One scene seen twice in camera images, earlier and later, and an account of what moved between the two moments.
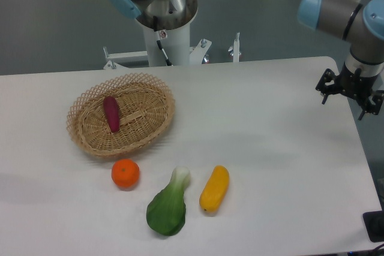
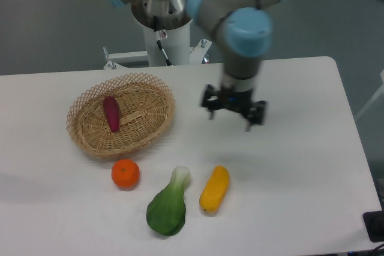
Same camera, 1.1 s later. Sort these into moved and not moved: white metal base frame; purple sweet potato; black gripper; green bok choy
Moved: black gripper
Not moved: green bok choy; purple sweet potato; white metal base frame
